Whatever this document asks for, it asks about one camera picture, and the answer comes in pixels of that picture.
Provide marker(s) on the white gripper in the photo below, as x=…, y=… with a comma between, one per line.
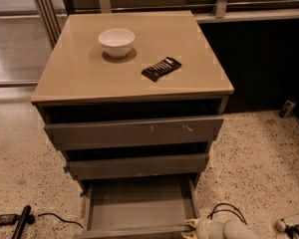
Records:
x=202, y=229

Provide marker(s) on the grey bottom drawer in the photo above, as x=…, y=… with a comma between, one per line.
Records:
x=154, y=207

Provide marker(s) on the grey drawer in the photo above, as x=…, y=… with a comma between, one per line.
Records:
x=154, y=207
x=137, y=167
x=133, y=132

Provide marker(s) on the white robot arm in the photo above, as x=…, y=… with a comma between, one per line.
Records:
x=230, y=229

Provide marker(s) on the grey middle drawer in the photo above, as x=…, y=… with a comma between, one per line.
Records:
x=137, y=167

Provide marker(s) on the grey top drawer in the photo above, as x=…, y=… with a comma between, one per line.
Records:
x=133, y=132

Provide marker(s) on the beige top drawer cabinet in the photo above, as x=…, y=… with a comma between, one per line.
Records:
x=81, y=83

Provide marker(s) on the white power strip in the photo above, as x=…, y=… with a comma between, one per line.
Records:
x=287, y=222

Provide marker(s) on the black remote control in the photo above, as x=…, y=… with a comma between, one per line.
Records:
x=162, y=68

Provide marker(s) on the black stick device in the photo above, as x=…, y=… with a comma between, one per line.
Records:
x=26, y=218

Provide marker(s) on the black power adapter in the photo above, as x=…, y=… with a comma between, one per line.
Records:
x=8, y=219

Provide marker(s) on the white ceramic bowl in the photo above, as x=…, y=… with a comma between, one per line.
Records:
x=117, y=43

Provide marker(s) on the small grey wall device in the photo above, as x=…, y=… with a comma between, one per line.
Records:
x=287, y=109

